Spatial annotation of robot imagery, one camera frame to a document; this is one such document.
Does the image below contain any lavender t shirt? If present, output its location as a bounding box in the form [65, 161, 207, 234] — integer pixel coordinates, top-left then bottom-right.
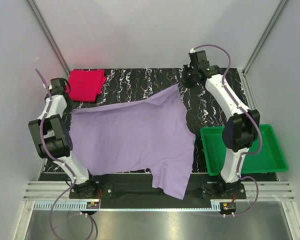
[70, 85, 196, 200]

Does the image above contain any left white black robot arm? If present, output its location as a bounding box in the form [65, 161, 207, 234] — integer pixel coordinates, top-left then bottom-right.
[28, 78, 98, 199]

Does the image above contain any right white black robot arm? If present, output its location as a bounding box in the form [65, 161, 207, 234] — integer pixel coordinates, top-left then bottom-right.
[181, 47, 262, 199]

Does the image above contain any black marbled table mat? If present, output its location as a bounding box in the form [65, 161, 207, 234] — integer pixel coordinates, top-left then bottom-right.
[38, 67, 278, 181]

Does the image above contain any folded pink t shirt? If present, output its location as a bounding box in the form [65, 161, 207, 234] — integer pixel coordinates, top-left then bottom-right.
[66, 69, 106, 103]

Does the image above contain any green plastic tray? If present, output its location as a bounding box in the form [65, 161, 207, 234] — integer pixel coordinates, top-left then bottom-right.
[200, 124, 289, 176]

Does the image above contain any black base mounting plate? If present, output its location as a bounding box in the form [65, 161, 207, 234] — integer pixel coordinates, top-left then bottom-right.
[69, 173, 247, 207]

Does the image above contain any right connector board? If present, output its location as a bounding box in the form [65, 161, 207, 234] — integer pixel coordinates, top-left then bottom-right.
[222, 202, 237, 211]

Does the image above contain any connector board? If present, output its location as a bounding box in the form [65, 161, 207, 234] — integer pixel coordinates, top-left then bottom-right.
[86, 201, 100, 209]
[222, 202, 237, 211]

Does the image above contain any left connector board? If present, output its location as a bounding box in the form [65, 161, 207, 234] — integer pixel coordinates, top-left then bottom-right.
[86, 201, 100, 209]

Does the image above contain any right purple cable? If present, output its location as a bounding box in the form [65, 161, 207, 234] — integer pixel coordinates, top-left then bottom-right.
[192, 44, 263, 217]

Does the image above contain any purple cable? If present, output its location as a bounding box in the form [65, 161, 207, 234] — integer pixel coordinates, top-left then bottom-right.
[192, 44, 263, 217]
[34, 68, 98, 240]

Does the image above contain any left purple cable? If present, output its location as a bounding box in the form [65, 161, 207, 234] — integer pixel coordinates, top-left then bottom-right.
[34, 68, 98, 240]

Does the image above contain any white slotted cable duct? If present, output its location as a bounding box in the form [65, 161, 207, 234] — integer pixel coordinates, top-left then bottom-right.
[33, 200, 235, 213]

